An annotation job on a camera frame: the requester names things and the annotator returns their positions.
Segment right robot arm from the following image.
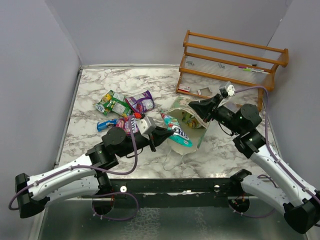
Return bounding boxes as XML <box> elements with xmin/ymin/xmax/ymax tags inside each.
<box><xmin>188</xmin><ymin>94</ymin><xmax>320</xmax><ymax>234</ymax></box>

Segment red white small box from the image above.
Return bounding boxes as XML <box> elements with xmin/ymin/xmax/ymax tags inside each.
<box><xmin>178</xmin><ymin>84</ymin><xmax>191</xmax><ymax>92</ymax></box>

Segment green white paper bag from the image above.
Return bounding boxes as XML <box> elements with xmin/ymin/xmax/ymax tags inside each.
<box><xmin>161</xmin><ymin>97</ymin><xmax>210</xmax><ymax>171</ymax></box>

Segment green yellow candy packet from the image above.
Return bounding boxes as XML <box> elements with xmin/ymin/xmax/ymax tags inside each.
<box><xmin>181</xmin><ymin>112</ymin><xmax>203</xmax><ymax>129</ymax></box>

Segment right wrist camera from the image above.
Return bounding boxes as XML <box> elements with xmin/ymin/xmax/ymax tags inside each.
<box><xmin>218</xmin><ymin>81</ymin><xmax>235</xmax><ymax>107</ymax></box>

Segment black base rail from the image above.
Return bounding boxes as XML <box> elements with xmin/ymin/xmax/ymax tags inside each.
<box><xmin>86</xmin><ymin>169</ymin><xmax>260</xmax><ymax>210</ymax></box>

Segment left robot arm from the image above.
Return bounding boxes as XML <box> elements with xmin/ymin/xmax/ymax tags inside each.
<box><xmin>14</xmin><ymin>126</ymin><xmax>174</xmax><ymax>219</ymax></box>

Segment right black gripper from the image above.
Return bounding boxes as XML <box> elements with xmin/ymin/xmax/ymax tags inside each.
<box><xmin>189</xmin><ymin>93</ymin><xmax>243</xmax><ymax>135</ymax></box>

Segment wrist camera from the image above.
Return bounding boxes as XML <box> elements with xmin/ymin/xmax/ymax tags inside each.
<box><xmin>136</xmin><ymin>116</ymin><xmax>157</xmax><ymax>139</ymax></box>
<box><xmin>218</xmin><ymin>81</ymin><xmax>235</xmax><ymax>107</ymax></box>

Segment yellow green snack packet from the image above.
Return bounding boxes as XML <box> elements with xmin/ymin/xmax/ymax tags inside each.
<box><xmin>94</xmin><ymin>90</ymin><xmax>115</xmax><ymax>116</ymax></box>

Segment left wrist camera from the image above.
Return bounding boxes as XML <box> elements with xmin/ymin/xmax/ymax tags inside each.
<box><xmin>136</xmin><ymin>116</ymin><xmax>157</xmax><ymax>139</ymax></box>

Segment blue small snack packet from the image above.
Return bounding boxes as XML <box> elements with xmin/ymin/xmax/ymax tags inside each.
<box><xmin>96</xmin><ymin>119</ymin><xmax>118</xmax><ymax>132</ymax></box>

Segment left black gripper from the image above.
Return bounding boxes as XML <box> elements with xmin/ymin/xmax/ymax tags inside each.
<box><xmin>117</xmin><ymin>125</ymin><xmax>174</xmax><ymax>158</ymax></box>

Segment markers on shelf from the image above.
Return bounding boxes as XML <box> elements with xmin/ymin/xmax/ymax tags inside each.
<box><xmin>238</xmin><ymin>66</ymin><xmax>268</xmax><ymax>74</ymax></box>

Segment open white small box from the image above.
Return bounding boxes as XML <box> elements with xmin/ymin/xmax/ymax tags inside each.
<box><xmin>197</xmin><ymin>87</ymin><xmax>212</xmax><ymax>97</ymax></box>

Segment wooden shelf rack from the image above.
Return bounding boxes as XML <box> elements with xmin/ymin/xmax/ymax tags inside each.
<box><xmin>175</xmin><ymin>30</ymin><xmax>289</xmax><ymax>99</ymax></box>

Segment purple snack packet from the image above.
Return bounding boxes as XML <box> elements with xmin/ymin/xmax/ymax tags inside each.
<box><xmin>125</xmin><ymin>90</ymin><xmax>155</xmax><ymax>114</ymax></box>

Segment purple Fox's candy packet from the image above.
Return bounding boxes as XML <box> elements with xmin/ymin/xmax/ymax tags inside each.
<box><xmin>115</xmin><ymin>114</ymin><xmax>141</xmax><ymax>136</ymax></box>

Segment teal Fox's candy packet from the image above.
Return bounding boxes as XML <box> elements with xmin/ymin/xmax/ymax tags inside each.
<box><xmin>161</xmin><ymin>113</ymin><xmax>193</xmax><ymax>148</ymax></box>

